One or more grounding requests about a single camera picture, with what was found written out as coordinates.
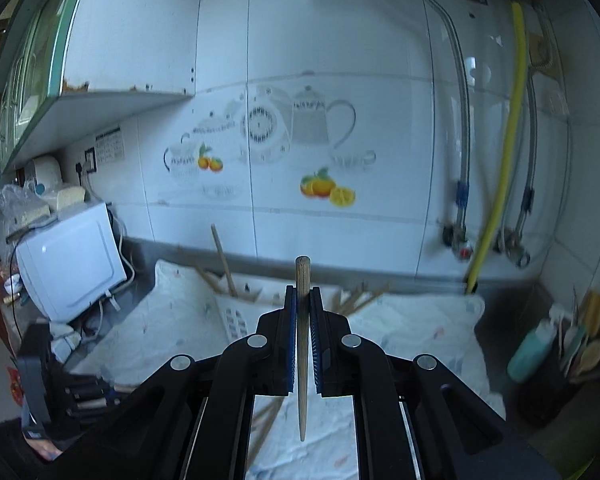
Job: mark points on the teal pump bottle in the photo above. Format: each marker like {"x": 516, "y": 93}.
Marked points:
{"x": 532, "y": 352}

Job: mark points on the white microwave oven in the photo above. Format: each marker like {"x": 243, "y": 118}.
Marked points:
{"x": 70, "y": 265}

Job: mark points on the printed wall chart sticker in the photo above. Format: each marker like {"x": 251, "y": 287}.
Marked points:
{"x": 109, "y": 146}

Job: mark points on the pink wall outlet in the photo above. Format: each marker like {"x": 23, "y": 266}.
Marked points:
{"x": 557, "y": 104}

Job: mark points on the wall power socket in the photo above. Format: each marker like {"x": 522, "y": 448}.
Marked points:
{"x": 90, "y": 159}

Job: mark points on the white spoon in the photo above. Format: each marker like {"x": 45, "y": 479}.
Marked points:
{"x": 574, "y": 340}

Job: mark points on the beige sponge block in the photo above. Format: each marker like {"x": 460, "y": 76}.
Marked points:
{"x": 70, "y": 196}

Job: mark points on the green wall cabinet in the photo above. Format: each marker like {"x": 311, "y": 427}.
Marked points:
{"x": 105, "y": 30}

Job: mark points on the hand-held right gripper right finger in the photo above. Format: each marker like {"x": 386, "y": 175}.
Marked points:
{"x": 319, "y": 340}

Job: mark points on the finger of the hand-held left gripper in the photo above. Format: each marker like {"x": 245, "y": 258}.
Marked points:
{"x": 87, "y": 389}
{"x": 92, "y": 414}

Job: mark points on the brown wooden chopstick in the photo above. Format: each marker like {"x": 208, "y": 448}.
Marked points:
{"x": 303, "y": 275}

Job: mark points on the group of wooden chopsticks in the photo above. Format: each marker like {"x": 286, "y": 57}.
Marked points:
{"x": 225, "y": 265}

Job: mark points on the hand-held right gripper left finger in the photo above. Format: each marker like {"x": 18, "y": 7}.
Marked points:
{"x": 291, "y": 340}

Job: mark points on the chrome water valve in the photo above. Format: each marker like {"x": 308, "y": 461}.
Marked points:
{"x": 514, "y": 249}

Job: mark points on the white plastic utensil holder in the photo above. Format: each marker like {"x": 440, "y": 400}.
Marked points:
{"x": 235, "y": 317}

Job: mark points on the wooden spoon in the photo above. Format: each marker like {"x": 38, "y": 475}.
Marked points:
{"x": 591, "y": 357}

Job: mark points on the black utensil cup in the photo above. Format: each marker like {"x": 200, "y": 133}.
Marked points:
{"x": 550, "y": 395}

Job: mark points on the person's left hand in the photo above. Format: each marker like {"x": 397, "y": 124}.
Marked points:
{"x": 42, "y": 449}

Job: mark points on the white quilted printed mat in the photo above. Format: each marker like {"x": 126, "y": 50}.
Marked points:
{"x": 420, "y": 320}

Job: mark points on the white paper roll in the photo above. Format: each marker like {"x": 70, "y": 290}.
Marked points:
{"x": 46, "y": 171}

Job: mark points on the clear plastic bag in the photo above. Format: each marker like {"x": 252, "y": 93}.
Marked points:
{"x": 2, "y": 210}

